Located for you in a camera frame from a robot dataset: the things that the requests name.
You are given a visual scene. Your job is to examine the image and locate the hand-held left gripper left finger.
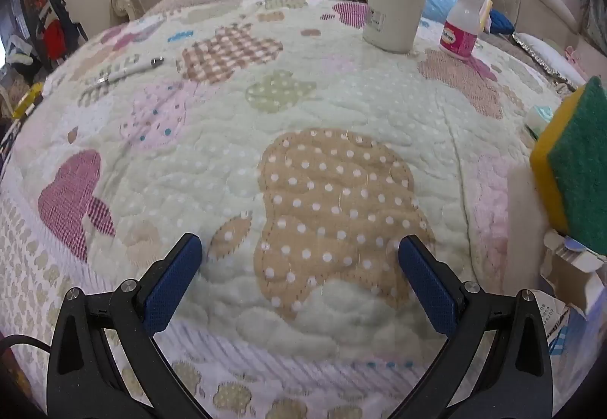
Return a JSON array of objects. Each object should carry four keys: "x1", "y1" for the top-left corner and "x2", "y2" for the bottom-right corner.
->
[{"x1": 46, "y1": 232, "x2": 214, "y2": 419}]

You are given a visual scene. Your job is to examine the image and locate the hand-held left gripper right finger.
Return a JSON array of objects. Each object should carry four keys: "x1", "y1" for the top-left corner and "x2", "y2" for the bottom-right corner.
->
[{"x1": 386, "y1": 234, "x2": 555, "y2": 419}]

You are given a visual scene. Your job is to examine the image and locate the white cardboard box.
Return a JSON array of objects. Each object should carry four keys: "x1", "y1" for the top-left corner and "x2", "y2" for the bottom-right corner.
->
[{"x1": 536, "y1": 229, "x2": 607, "y2": 356}]

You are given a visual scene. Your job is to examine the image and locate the teal white small packet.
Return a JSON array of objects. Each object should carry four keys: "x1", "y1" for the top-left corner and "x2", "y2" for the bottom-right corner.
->
[{"x1": 524, "y1": 106, "x2": 555, "y2": 140}]

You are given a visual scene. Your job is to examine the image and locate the yellow green sponge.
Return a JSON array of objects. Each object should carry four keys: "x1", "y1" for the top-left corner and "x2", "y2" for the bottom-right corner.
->
[{"x1": 530, "y1": 77, "x2": 607, "y2": 250}]

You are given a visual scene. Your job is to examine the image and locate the printed quilted blanket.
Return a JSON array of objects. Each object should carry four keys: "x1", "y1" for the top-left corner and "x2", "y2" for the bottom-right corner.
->
[{"x1": 0, "y1": 0, "x2": 593, "y2": 419}]

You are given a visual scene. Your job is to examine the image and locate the white pen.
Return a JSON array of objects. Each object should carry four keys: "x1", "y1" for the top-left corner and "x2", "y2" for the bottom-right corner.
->
[{"x1": 97, "y1": 58, "x2": 166, "y2": 84}]

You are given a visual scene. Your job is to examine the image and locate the yellow box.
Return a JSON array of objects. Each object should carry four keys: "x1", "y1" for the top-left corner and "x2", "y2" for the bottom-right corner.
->
[{"x1": 13, "y1": 85, "x2": 46, "y2": 117}]

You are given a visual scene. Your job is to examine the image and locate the pink label pill bottle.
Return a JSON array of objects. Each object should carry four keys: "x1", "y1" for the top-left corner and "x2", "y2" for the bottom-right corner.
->
[{"x1": 439, "y1": 0, "x2": 489, "y2": 60}]

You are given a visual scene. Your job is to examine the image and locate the white silver-trimmed cushion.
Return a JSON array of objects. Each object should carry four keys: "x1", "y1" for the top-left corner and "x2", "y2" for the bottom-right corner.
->
[{"x1": 512, "y1": 31, "x2": 586, "y2": 85}]

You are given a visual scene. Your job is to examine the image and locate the dark blue cloth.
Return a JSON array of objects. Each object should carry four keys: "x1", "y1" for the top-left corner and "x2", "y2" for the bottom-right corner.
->
[{"x1": 462, "y1": 0, "x2": 515, "y2": 35}]

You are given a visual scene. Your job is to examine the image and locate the red black clothes pile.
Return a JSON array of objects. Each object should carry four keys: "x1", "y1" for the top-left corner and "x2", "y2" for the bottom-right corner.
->
[{"x1": 28, "y1": 0, "x2": 88, "y2": 64}]

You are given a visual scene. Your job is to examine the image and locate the black cable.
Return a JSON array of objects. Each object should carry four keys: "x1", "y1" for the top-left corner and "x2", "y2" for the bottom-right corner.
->
[{"x1": 0, "y1": 336, "x2": 53, "y2": 354}]

